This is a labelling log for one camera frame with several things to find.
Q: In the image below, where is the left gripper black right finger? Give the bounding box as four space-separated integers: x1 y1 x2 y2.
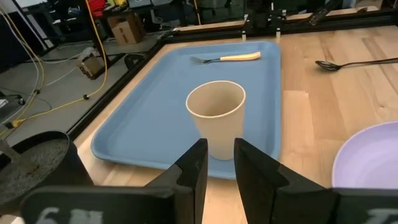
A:
233 138 338 224

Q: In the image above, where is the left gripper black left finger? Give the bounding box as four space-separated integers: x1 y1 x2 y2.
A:
146 138 208 224

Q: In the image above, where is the fork with wooden handle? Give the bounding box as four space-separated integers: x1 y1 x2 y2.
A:
189 51 262 65

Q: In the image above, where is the beige paper cup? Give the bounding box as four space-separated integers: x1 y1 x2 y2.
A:
185 80 247 161

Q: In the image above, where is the spoon with yellow handle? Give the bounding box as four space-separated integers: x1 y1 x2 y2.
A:
315 57 398 72

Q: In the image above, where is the lilac round plate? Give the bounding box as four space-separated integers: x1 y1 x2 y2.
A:
331 121 398 190

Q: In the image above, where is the blue plastic tray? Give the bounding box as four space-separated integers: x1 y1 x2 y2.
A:
90 40 282 180

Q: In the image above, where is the large cardboard box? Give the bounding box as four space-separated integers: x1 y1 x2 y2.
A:
107 12 146 46

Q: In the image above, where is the small cardboard box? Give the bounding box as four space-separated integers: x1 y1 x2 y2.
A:
76 53 106 80

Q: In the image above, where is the red container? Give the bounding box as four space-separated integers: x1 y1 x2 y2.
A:
86 0 106 18

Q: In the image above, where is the black aluminium table frame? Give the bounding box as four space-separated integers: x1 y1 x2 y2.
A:
67 7 398 141

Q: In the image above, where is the yellow cable with black joint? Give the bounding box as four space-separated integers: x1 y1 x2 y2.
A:
0 0 109 138

